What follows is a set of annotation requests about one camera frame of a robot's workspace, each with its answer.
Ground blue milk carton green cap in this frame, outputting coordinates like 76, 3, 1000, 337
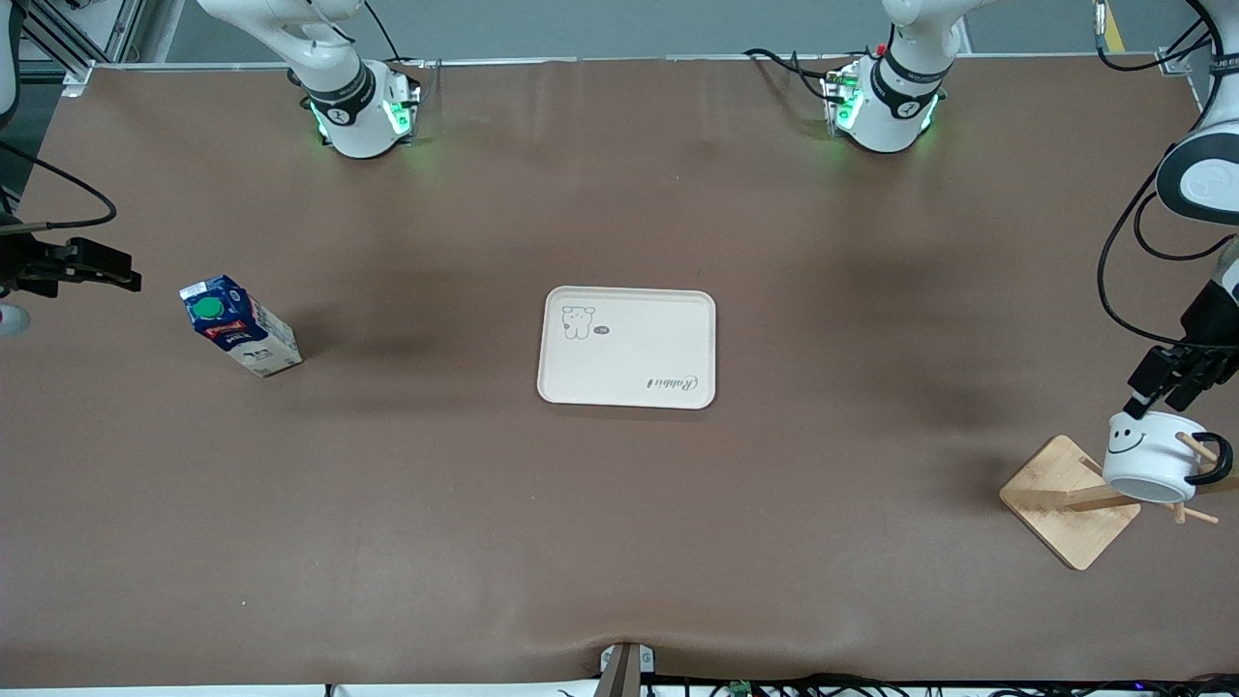
179, 274, 303, 379

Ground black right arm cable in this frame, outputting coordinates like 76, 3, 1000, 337
0, 143, 118, 234

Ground black left base cables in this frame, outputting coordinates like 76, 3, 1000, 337
743, 48, 843, 103

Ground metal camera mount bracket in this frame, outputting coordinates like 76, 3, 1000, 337
598, 642, 656, 697

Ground brown table mat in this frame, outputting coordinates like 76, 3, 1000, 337
0, 53, 1239, 690

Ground beige tray with bear print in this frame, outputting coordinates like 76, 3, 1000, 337
537, 286, 717, 410

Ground wooden mug tree stand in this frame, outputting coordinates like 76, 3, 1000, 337
999, 431, 1239, 572

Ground black right base cable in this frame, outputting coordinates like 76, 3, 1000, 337
363, 0, 427, 69

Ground white smiley cup black handle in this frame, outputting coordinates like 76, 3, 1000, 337
1102, 411, 1235, 504

